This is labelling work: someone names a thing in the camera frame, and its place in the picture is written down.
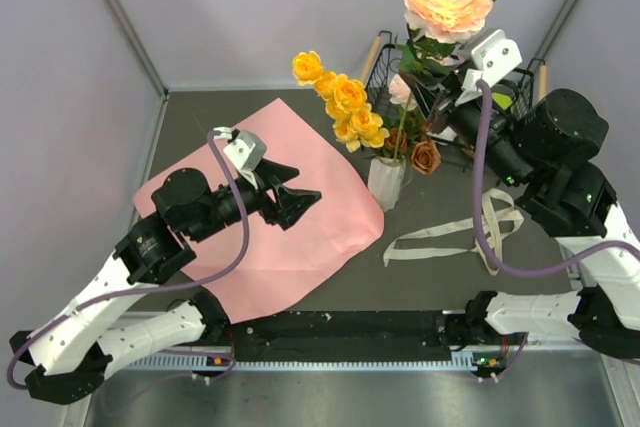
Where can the green plastic bowl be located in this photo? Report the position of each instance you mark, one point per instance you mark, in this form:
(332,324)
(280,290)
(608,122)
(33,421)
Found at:
(503,99)

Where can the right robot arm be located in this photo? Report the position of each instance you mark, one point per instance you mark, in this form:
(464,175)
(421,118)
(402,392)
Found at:
(549,153)

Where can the white cable duct rail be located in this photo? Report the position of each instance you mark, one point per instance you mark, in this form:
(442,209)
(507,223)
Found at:
(464,361)

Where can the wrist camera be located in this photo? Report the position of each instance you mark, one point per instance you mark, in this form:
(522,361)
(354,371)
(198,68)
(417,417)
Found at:
(490,56)
(243,149)

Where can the white ribbed vase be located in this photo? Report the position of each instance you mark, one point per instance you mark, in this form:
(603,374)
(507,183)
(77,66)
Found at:
(387,178)

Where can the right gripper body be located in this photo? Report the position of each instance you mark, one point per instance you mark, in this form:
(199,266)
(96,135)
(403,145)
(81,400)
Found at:
(465,120)

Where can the light pink flower stem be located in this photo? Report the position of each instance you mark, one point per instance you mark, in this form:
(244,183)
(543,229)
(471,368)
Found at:
(400,94)

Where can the pink wrapping paper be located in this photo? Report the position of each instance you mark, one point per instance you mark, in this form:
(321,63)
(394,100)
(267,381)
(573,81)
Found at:
(324,262)

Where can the brown flower stem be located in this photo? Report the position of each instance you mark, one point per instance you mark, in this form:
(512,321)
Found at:
(414,145)

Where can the black wire basket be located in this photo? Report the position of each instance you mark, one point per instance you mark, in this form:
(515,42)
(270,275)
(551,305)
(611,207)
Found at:
(520,81)

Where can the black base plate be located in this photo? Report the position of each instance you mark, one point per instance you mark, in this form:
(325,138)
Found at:
(346,336)

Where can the cream ribbon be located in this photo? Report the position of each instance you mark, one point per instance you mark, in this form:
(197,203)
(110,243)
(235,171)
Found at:
(499,219)

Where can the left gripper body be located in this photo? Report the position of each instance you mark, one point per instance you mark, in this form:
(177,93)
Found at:
(256,199)

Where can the yellow flower stem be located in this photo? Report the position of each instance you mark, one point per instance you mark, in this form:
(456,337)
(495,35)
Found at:
(355,125)

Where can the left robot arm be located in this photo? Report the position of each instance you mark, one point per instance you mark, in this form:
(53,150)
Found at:
(73,354)

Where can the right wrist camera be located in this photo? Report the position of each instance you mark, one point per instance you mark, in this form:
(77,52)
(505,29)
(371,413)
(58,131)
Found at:
(490,56)

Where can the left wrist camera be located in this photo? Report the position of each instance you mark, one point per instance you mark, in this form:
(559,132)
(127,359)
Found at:
(243,149)

